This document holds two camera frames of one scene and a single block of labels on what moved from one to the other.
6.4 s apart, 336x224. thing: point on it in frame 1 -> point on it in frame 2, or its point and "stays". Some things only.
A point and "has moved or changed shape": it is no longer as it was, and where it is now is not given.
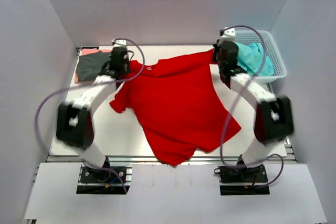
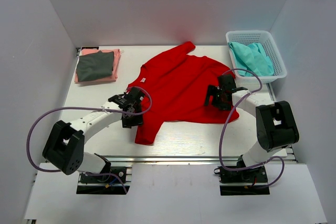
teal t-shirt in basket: [251, 55] stays
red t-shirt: [174, 103] has moved or changed shape
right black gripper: [217, 48] -> [211, 91]
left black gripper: [128, 64] -> [127, 124]
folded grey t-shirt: [89, 65] stays
